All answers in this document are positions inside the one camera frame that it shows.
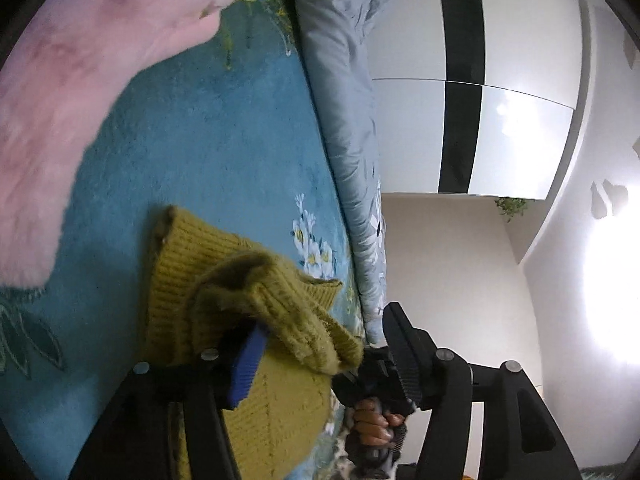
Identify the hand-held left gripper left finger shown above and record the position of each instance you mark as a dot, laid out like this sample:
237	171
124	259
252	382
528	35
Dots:
247	365

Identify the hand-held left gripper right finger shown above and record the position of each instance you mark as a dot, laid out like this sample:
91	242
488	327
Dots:
402	355

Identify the green knitted sweater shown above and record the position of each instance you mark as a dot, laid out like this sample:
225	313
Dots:
270	410

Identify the pale fuzzy sweater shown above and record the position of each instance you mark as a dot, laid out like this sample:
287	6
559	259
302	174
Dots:
75	85

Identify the person's right hand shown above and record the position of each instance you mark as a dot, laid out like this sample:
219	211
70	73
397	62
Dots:
375	425

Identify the green hanging plant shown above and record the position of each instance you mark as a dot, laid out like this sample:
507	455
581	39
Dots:
511	207

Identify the teal floral blanket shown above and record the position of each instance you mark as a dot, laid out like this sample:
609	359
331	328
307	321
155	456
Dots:
210	140

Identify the grey daisy print duvet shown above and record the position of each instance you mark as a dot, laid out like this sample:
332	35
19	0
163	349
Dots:
345	110

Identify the white wardrobe with black band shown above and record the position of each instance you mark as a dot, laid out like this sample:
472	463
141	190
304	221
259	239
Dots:
525	60

